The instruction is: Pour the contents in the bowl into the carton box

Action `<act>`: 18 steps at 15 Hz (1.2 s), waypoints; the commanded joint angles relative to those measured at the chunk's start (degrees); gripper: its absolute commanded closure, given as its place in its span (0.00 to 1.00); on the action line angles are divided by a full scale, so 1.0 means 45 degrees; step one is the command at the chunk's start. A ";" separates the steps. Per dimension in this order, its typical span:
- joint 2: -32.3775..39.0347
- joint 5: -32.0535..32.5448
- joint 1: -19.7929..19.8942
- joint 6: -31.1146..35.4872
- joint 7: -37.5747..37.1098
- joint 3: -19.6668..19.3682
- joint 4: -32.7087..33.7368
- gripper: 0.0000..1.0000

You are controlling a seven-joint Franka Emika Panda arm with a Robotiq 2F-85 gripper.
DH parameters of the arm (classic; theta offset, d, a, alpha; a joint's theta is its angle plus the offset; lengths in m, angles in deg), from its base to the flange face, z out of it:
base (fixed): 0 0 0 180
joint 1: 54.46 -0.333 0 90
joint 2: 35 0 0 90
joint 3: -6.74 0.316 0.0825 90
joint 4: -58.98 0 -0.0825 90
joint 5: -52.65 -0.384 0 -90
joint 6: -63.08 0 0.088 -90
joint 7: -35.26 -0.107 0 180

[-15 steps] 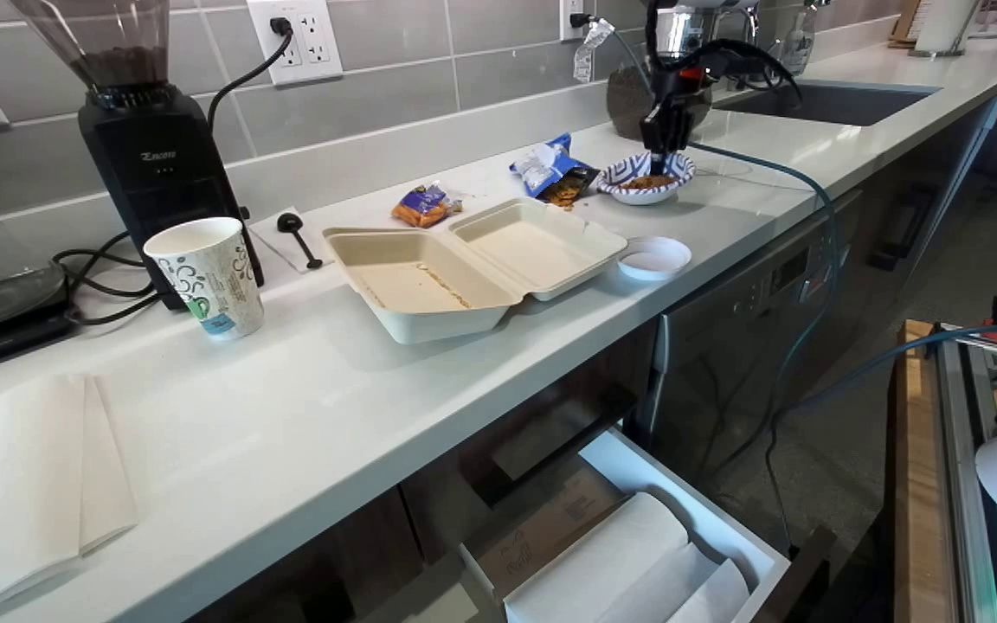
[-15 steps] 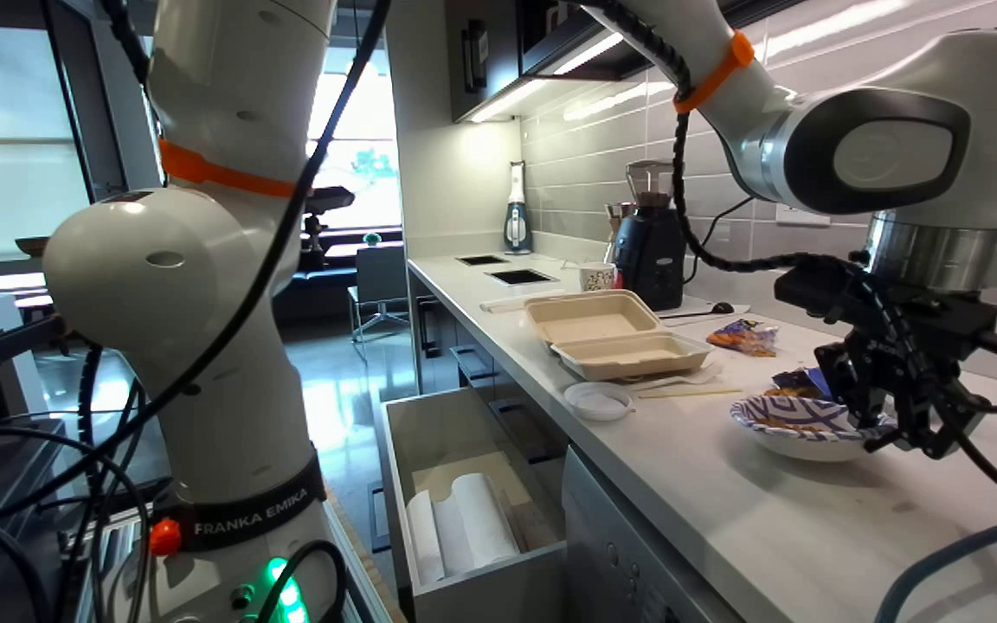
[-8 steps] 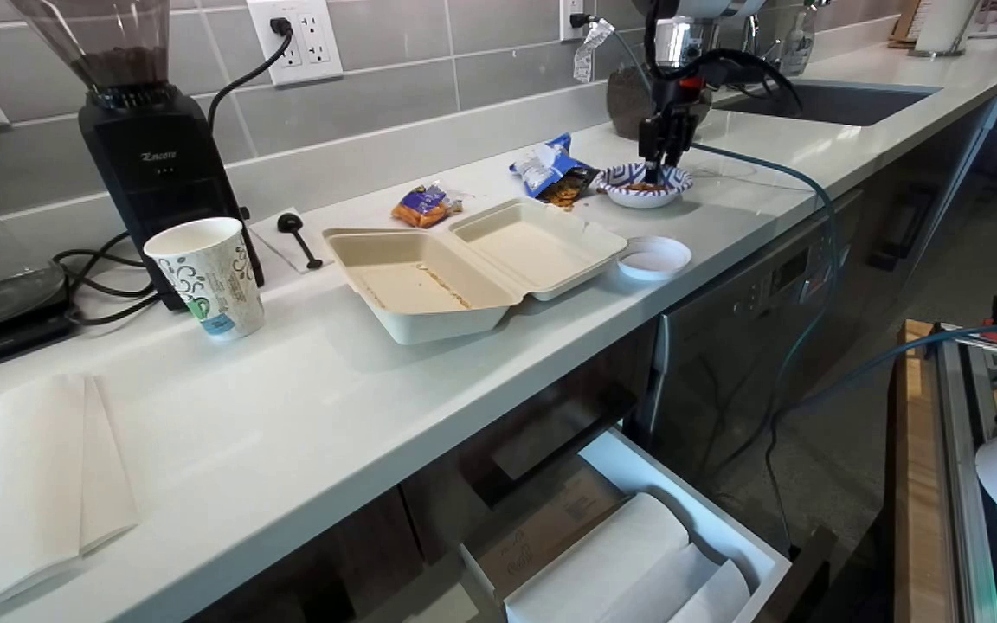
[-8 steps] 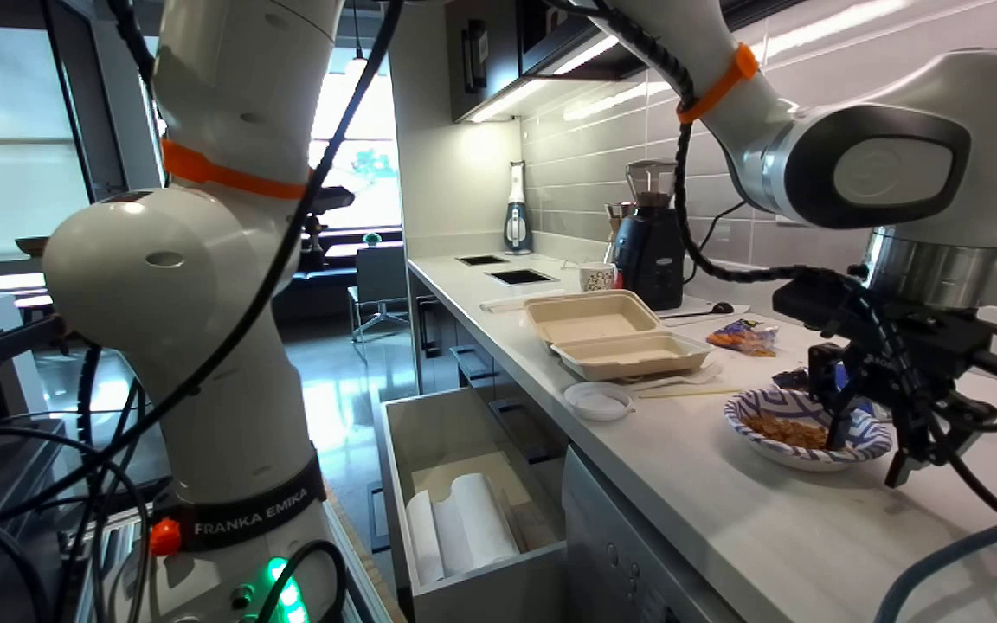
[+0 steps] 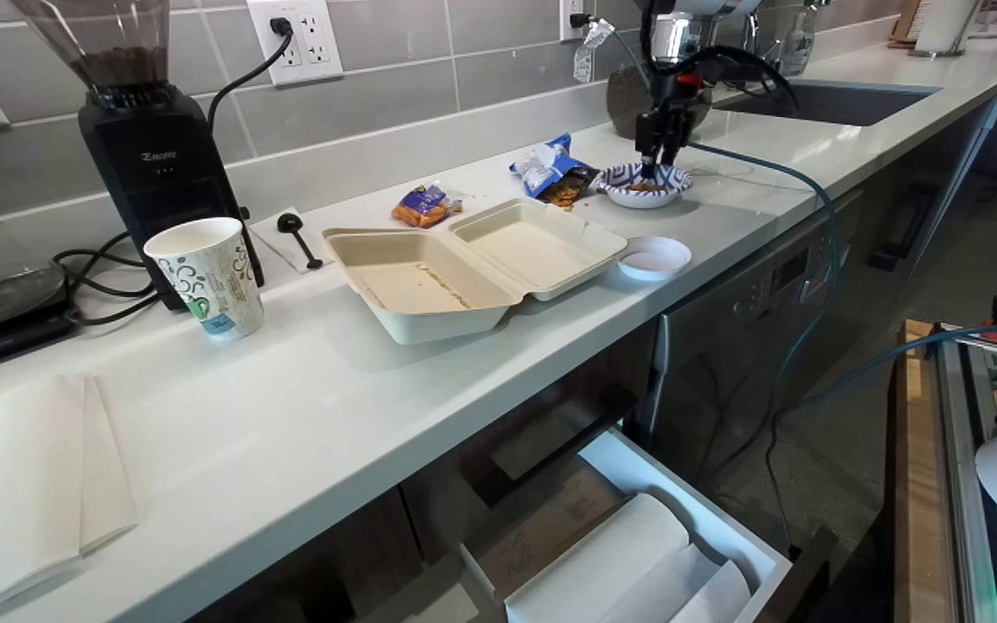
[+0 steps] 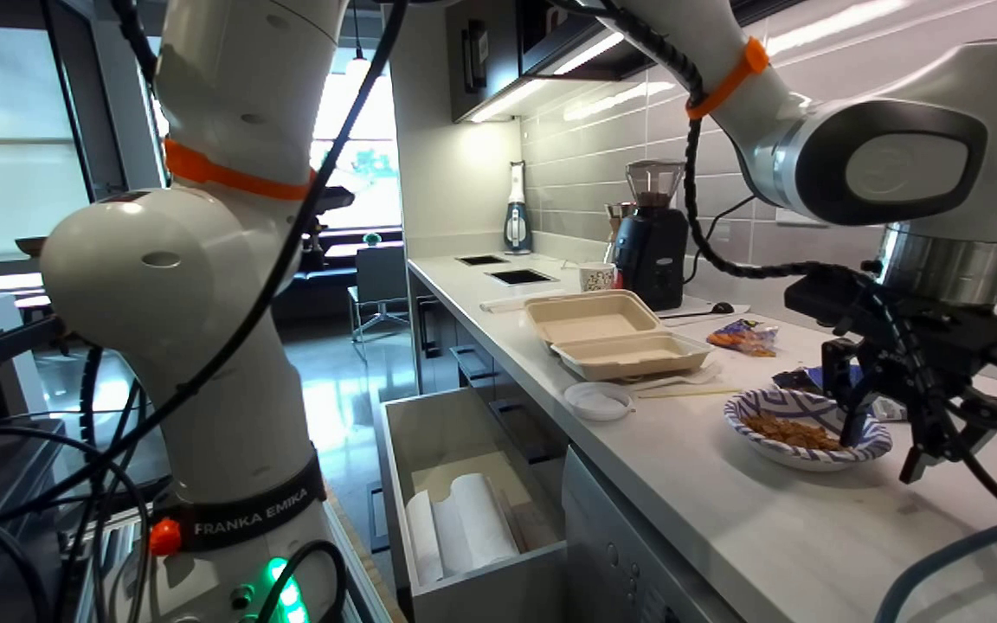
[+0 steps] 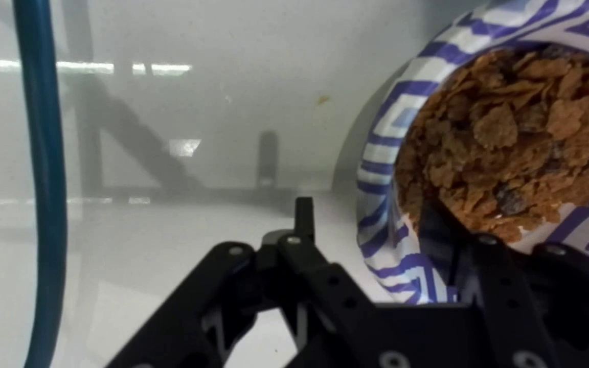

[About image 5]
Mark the folded white towel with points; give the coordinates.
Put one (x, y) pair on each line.
(31, 485)

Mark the black coffee grinder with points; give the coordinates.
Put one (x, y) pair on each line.
(158, 162)

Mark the open white drawer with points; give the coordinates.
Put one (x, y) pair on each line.
(741, 542)

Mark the small white wall outlet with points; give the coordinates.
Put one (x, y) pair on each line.
(576, 19)

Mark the blue chip bag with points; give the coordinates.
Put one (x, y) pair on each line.
(546, 169)

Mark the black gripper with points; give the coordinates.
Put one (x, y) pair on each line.
(673, 101)

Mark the white paper roll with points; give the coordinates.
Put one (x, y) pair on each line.
(603, 565)
(710, 594)

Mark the white double wall outlet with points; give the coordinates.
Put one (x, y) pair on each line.
(308, 43)

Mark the round white plastic lid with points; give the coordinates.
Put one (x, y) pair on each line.
(655, 261)

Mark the white kitchen towel roll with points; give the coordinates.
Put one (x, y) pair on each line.
(943, 26)

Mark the chrome faucet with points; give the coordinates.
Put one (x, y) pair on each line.
(787, 35)

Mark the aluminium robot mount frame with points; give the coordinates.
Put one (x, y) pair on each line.
(966, 485)

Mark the blue patterned paper bowl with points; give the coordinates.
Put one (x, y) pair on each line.
(642, 191)

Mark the kitchen sink basin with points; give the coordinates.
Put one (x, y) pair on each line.
(833, 104)

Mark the small orange blue snack packet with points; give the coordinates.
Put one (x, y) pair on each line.
(427, 204)

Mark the white printed paper cup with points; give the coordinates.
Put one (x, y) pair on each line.
(211, 283)

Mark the black digital scale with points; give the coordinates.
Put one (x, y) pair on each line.
(0, 316)

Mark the stainless dishwasher front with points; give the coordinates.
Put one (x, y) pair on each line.
(741, 312)

